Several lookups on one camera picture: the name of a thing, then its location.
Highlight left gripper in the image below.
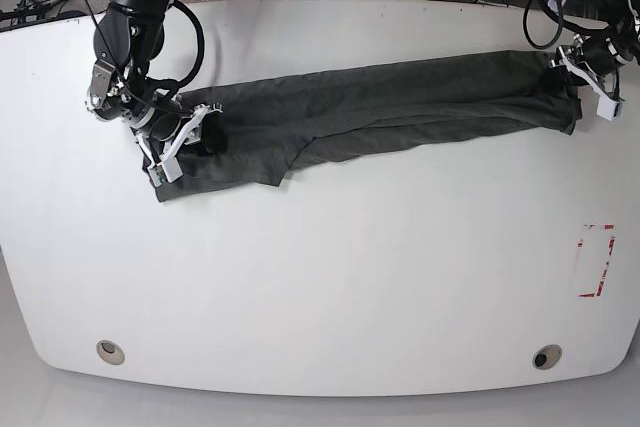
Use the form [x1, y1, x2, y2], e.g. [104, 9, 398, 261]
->
[582, 37, 625, 75]

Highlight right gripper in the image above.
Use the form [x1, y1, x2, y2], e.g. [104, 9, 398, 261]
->
[147, 114, 228, 155]

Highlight dark grey T-shirt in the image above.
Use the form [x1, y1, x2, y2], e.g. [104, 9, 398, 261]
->
[155, 50, 582, 202]

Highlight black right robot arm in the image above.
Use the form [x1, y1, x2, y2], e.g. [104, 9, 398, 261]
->
[88, 0, 205, 143]

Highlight red tape marking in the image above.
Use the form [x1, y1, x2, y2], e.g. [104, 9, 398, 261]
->
[573, 224, 616, 298]

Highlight black tripod legs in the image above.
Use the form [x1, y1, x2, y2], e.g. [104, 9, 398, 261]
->
[1, 0, 75, 32]

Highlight left table grommet hole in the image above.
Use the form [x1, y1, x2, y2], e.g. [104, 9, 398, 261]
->
[96, 340, 125, 366]

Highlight table grommet hole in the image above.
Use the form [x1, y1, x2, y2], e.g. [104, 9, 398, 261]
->
[532, 344, 563, 370]
[96, 340, 125, 366]

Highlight right table grommet hole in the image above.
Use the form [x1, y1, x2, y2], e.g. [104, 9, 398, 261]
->
[532, 344, 563, 370]

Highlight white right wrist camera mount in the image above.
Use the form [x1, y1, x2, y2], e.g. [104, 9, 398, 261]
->
[129, 103, 223, 188]

